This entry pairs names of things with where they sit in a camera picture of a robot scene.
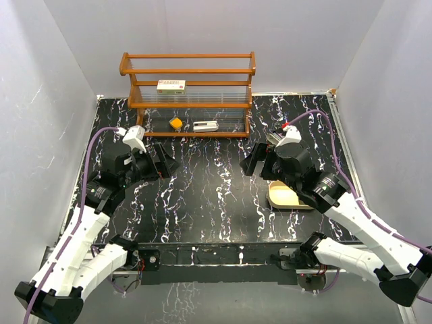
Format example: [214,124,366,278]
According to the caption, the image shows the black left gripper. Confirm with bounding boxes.
[120,142,180,188]

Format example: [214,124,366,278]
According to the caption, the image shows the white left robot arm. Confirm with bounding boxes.
[14,142,180,323]

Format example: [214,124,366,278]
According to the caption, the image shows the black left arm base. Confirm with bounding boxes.
[109,248,161,295]

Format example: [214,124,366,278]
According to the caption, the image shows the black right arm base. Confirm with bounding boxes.
[270,248,340,296]

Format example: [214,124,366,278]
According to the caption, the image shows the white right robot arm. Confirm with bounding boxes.
[240,143,431,307]

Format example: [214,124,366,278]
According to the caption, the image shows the yellow square block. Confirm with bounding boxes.
[169,117,183,130]

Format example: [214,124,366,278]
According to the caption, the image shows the beige oval tray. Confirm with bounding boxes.
[267,181,313,210]

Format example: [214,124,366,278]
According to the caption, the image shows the white grey stapler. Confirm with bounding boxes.
[193,121,219,133]

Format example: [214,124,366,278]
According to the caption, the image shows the brown wooden shelf rack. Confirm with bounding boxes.
[119,51,256,138]

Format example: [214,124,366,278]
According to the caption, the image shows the white red paper box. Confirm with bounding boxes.
[157,80,186,95]

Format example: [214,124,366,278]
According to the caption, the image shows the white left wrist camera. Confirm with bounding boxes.
[122,125,146,153]

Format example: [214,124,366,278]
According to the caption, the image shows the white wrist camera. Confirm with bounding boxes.
[122,125,146,153]
[276,126,302,147]

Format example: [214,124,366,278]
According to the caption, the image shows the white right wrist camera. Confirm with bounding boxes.
[276,126,302,147]

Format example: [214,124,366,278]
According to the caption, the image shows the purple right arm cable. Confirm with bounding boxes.
[286,109,432,304]

